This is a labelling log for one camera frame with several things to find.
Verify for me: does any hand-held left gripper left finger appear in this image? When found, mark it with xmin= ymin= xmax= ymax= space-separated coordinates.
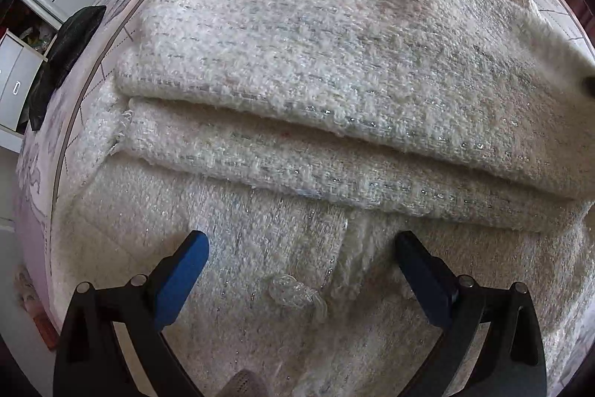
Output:
xmin=52 ymin=230 xmax=210 ymax=397

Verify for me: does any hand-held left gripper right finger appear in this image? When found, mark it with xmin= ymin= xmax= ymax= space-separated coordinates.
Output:
xmin=394 ymin=230 xmax=548 ymax=397

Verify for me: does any white tweed knit garment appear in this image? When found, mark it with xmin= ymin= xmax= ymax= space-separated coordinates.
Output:
xmin=49 ymin=0 xmax=595 ymax=397

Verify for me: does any bed with floral sheet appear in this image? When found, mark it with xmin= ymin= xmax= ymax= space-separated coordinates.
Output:
xmin=13 ymin=0 xmax=284 ymax=351

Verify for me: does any black garment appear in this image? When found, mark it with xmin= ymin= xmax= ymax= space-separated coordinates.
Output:
xmin=28 ymin=5 xmax=107 ymax=132

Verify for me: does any white wardrobe drawer unit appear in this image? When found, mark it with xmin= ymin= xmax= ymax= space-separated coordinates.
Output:
xmin=0 ymin=29 xmax=47 ymax=151

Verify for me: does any white diamond-patterned mat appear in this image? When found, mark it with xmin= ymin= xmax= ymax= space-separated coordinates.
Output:
xmin=50 ymin=0 xmax=587 ymax=240

